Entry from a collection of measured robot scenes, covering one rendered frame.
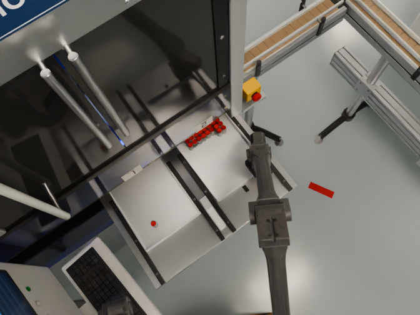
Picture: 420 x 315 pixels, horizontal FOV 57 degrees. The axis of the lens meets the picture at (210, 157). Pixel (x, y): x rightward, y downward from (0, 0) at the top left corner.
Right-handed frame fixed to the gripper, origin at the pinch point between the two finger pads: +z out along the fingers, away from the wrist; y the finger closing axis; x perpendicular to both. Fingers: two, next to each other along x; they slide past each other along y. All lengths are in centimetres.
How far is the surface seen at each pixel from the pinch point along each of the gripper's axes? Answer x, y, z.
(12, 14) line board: 40, 22, -103
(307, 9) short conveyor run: -63, 47, -8
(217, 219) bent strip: 24.1, -5.1, 3.1
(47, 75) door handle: 41, 17, -92
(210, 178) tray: 16.5, 10.3, 2.6
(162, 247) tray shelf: 48.5, -1.8, 3.6
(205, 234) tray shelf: 31.2, -7.4, 3.5
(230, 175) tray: 9.3, 6.5, 2.6
